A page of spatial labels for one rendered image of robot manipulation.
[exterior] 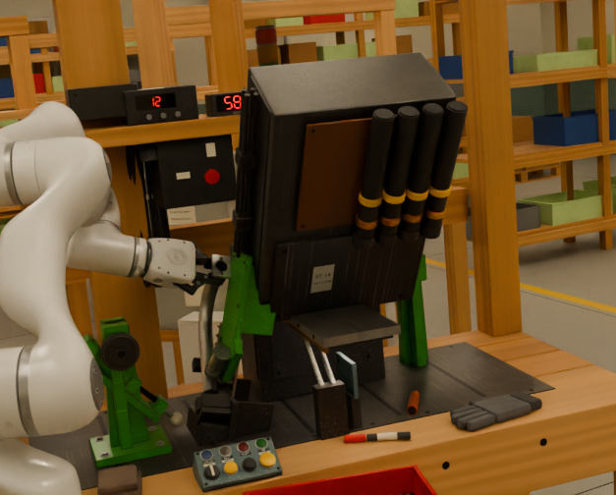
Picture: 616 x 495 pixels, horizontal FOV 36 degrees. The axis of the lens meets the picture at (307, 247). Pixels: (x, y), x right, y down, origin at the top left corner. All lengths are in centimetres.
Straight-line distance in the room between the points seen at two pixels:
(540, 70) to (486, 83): 489
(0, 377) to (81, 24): 110
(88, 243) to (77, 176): 47
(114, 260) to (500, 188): 108
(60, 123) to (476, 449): 100
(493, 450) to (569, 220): 575
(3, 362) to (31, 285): 13
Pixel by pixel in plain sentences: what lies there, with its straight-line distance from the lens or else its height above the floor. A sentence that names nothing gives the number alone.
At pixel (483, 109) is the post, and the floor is 148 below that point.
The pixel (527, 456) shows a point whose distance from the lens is 202.
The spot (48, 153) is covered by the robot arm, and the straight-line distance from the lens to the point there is 152.
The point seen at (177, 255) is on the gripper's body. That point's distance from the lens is 200.
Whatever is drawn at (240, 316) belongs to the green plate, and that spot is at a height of 115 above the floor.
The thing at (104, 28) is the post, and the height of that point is 175.
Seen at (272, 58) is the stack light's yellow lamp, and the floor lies 166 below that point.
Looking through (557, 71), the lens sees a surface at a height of 142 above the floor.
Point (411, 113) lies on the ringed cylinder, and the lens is 173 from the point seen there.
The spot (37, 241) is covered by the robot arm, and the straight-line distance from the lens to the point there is 143.
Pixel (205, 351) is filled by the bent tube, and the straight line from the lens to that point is 206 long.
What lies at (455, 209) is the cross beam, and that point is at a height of 122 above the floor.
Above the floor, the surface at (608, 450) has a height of 80.
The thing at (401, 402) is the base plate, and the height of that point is 90.
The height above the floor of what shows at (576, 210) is 35.
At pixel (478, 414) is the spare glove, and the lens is 198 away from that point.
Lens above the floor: 164
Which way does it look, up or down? 11 degrees down
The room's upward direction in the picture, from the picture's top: 5 degrees counter-clockwise
